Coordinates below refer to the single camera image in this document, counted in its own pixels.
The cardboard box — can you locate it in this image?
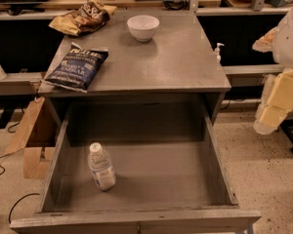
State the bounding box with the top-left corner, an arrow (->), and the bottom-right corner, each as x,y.
5,97 -> 58,179

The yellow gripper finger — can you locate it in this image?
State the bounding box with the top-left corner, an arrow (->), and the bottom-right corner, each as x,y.
253,68 -> 293,135
252,27 -> 276,53

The brown yellow chip bag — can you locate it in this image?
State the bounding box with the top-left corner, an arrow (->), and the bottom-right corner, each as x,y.
49,0 -> 117,37

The white pump dispenser bottle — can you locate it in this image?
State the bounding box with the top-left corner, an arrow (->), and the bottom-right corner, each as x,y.
214,43 -> 225,63

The open grey drawer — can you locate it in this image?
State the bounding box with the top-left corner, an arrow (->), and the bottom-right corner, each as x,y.
11,95 -> 261,234

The black floor cable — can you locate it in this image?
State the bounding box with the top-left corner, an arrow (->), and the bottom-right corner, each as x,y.
0,120 -> 41,224

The grey cabinet counter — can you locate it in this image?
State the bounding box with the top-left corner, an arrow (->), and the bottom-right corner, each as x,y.
49,10 -> 230,120

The blue chip bag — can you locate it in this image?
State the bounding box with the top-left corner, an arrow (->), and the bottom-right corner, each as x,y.
45,43 -> 108,93

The white ceramic bowl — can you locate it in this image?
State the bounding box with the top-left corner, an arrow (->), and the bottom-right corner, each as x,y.
127,15 -> 160,42

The clear plastic water bottle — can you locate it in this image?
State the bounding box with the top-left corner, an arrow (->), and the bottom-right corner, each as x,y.
88,142 -> 116,191

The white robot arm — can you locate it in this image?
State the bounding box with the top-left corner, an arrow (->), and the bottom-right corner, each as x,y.
252,7 -> 293,135

